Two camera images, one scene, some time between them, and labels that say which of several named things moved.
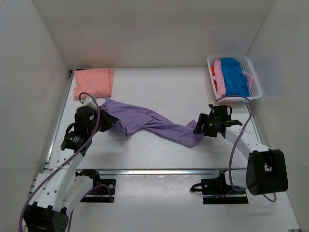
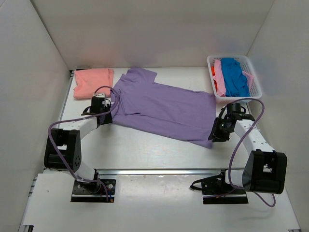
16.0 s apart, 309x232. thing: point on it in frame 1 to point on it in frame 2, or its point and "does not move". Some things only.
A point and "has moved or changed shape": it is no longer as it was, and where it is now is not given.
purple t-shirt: [130, 118] has moved or changed shape
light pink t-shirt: [219, 78] does not move
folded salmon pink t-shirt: [98, 81] does not move
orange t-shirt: [213, 73] does not move
